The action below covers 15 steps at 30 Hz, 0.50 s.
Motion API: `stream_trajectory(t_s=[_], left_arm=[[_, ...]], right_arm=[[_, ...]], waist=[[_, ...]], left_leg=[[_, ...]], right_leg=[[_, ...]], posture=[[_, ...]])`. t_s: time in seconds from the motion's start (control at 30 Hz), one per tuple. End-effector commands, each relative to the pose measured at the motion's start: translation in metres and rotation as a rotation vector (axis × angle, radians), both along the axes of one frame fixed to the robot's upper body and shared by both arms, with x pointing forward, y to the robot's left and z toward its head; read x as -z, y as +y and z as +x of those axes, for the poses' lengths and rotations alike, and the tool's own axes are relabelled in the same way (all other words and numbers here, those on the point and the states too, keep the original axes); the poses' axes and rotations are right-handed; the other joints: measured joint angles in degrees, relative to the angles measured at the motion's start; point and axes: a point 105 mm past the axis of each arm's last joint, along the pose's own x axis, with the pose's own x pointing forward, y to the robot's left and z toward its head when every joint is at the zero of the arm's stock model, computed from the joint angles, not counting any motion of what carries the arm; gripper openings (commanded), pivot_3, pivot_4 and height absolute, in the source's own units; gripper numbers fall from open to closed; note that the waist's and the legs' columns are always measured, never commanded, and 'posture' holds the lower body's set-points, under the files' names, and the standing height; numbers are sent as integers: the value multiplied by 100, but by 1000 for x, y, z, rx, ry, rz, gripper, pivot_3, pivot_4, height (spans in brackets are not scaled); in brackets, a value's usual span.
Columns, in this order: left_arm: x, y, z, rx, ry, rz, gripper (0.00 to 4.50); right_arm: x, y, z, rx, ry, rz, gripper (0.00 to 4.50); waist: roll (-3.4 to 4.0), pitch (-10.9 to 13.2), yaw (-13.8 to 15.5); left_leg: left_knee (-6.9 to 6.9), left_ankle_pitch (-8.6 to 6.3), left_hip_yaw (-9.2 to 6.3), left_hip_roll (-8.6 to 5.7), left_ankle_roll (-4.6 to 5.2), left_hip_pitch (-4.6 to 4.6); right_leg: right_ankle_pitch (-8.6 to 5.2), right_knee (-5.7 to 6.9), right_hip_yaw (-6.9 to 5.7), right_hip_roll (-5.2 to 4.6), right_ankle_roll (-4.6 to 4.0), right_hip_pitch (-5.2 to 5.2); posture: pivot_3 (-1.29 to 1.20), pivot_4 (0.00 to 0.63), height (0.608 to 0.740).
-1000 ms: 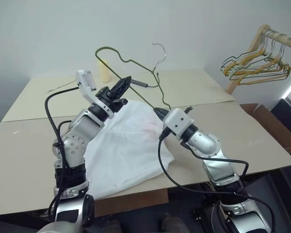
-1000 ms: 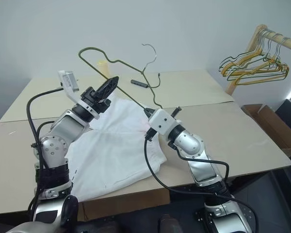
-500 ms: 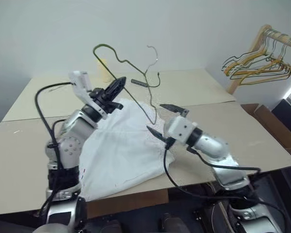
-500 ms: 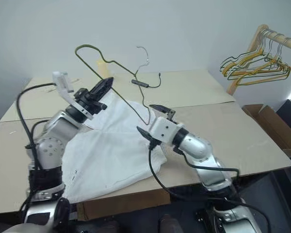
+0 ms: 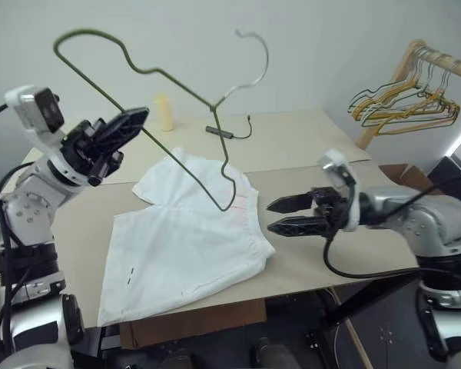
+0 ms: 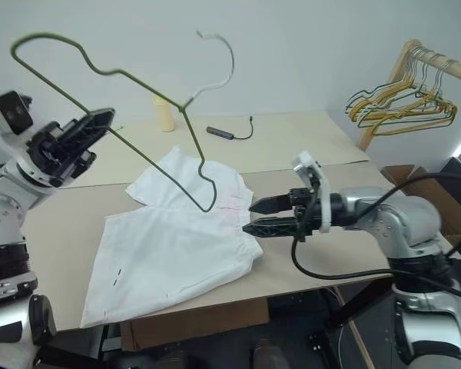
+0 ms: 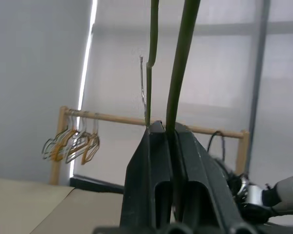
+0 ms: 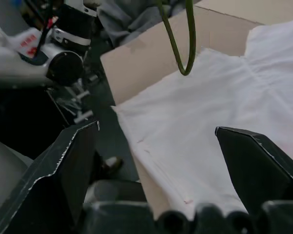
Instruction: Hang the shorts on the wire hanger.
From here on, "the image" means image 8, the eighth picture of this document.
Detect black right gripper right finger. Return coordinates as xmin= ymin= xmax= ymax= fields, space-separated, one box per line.
xmin=214 ymin=126 xmax=293 ymax=213

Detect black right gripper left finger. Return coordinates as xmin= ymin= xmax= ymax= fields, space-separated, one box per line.
xmin=0 ymin=120 xmax=100 ymax=234

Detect green cable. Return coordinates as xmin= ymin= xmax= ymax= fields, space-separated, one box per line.
xmin=156 ymin=0 xmax=196 ymax=76

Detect white shorts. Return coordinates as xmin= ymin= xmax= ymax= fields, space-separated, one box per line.
xmin=111 ymin=18 xmax=293 ymax=220

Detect brown shoe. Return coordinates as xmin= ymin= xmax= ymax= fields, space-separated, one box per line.
xmin=100 ymin=156 xmax=125 ymax=176

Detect grey cloth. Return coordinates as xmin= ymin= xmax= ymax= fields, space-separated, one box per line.
xmin=97 ymin=0 xmax=193 ymax=48

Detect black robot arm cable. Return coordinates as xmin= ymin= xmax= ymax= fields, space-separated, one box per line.
xmin=35 ymin=0 xmax=60 ymax=59

